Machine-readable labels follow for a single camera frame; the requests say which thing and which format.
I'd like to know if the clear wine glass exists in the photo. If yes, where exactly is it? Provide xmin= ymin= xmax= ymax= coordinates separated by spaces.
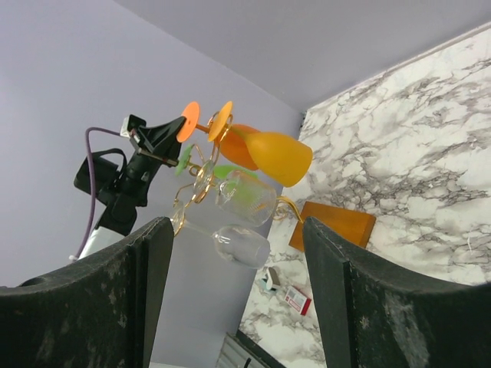
xmin=170 ymin=200 xmax=271 ymax=269

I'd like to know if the yellow plastic wine glass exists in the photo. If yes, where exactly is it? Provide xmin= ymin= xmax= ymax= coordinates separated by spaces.
xmin=208 ymin=100 xmax=314 ymax=189

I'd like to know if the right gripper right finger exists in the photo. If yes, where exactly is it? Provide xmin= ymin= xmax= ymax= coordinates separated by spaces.
xmin=303 ymin=217 xmax=490 ymax=367

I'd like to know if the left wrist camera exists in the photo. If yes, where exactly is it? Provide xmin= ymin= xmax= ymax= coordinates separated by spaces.
xmin=119 ymin=114 xmax=147 ymax=138

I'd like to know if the small red white box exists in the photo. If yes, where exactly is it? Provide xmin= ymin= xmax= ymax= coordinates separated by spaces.
xmin=285 ymin=286 xmax=311 ymax=316

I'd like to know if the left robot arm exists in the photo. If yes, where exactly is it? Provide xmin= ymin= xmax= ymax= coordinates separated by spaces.
xmin=69 ymin=114 xmax=186 ymax=263

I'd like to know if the green plastic wine glass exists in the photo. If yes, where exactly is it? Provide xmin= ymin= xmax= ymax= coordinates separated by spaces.
xmin=174 ymin=144 xmax=258 ymax=208

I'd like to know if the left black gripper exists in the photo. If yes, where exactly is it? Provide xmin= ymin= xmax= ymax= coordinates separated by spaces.
xmin=126 ymin=117 xmax=186 ymax=180

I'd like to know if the gold wire glass rack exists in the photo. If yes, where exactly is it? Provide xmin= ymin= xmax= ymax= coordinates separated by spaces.
xmin=170 ymin=110 xmax=377 ymax=253

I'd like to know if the orange plastic wine glass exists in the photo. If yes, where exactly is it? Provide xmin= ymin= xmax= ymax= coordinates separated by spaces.
xmin=176 ymin=101 xmax=259 ymax=171

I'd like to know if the clear stemmed glass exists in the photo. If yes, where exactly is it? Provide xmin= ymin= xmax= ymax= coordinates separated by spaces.
xmin=211 ymin=171 xmax=277 ymax=227

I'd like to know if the small white blue object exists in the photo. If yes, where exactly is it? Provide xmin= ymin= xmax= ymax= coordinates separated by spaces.
xmin=260 ymin=267 xmax=281 ymax=293

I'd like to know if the black metal base rail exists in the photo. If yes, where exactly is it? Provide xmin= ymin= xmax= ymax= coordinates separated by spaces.
xmin=216 ymin=330 xmax=285 ymax=368

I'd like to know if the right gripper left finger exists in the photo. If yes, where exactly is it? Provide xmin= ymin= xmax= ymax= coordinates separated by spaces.
xmin=1 ymin=217 xmax=174 ymax=367

